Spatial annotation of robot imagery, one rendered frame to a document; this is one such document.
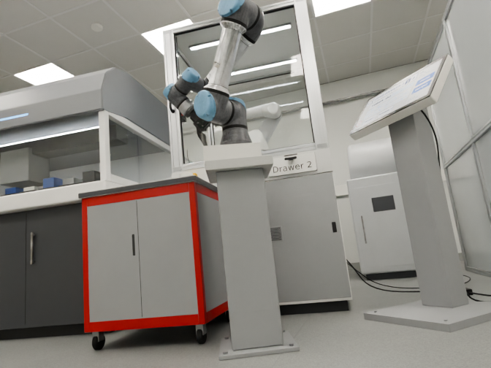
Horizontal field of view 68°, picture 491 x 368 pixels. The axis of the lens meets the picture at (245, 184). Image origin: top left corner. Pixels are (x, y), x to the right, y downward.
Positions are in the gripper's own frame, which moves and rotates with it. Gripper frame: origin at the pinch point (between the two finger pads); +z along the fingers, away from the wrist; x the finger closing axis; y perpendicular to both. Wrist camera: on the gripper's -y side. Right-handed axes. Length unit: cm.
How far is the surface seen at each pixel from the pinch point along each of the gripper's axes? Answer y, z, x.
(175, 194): 8.1, 3.9, -32.9
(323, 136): -44, 38, 45
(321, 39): -267, -28, 168
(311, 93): -51, 14, 60
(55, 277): -40, -18, -132
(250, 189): 28.3, 26.4, -5.3
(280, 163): -44, 31, 15
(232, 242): 34, 36, -25
